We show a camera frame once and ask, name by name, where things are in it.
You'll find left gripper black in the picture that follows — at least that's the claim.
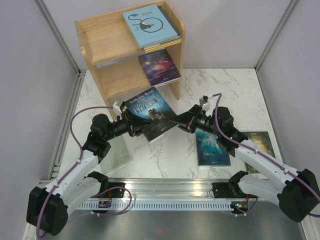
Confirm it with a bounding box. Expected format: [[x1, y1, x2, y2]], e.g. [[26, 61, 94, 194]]
[[103, 108, 153, 141]]

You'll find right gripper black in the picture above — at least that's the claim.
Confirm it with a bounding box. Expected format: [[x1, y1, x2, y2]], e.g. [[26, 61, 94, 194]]
[[169, 103, 222, 137]]

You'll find Wuthering Heights blue book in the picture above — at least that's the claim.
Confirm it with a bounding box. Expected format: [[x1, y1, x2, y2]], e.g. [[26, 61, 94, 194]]
[[123, 87, 177, 143]]

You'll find pale green book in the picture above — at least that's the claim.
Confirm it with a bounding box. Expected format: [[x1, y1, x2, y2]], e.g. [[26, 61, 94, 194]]
[[99, 136, 132, 174]]

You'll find teal underwater cover book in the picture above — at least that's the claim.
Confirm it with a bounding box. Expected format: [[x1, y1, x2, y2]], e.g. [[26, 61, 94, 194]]
[[195, 129, 231, 167]]

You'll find Robinson Crusoe purple book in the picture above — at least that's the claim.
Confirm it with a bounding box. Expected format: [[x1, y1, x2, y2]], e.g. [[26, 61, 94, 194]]
[[138, 49, 182, 87]]

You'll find dark green gold book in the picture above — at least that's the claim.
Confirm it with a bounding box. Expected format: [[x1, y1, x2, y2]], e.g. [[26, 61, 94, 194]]
[[243, 131, 276, 158]]

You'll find yellow book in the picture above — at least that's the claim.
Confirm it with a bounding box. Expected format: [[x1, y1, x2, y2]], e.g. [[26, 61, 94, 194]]
[[143, 38, 182, 53]]

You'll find light blue SO book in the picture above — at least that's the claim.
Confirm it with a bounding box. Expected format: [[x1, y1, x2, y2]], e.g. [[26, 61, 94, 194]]
[[122, 4, 180, 49]]

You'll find black book with barcode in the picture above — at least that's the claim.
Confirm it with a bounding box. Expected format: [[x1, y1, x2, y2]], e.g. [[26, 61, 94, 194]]
[[144, 5, 181, 48]]

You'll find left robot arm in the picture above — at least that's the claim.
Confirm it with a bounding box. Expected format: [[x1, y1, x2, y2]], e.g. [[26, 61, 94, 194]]
[[26, 110, 153, 240]]

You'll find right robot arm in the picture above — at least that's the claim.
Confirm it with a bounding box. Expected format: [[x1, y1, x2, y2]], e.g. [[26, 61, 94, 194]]
[[169, 104, 320, 223]]

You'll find wooden two-tier shelf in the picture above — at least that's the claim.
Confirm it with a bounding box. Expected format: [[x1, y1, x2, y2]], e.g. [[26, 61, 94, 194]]
[[74, 0, 187, 121]]

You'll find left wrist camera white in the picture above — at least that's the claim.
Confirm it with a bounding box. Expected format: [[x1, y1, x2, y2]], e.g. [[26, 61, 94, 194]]
[[113, 101, 126, 114]]

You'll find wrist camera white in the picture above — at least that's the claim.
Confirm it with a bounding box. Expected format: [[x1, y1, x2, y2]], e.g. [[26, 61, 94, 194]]
[[113, 101, 126, 114], [199, 95, 213, 112]]

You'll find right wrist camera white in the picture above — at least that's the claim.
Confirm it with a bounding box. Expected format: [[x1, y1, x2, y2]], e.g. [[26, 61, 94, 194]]
[[199, 95, 213, 112]]

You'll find aluminium rail beam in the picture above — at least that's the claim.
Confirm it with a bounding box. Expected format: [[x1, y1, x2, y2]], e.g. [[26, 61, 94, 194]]
[[35, 175, 232, 202]]

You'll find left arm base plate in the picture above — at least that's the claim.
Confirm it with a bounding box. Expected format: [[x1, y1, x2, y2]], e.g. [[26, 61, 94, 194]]
[[106, 182, 126, 199]]

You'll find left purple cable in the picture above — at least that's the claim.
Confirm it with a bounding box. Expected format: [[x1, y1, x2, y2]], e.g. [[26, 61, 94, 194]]
[[36, 106, 115, 238]]

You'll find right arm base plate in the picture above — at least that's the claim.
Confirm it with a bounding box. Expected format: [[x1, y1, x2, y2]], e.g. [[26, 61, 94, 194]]
[[212, 182, 256, 199]]

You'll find white slotted cable duct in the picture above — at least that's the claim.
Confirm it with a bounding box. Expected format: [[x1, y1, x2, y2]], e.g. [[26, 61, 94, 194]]
[[77, 200, 244, 211]]

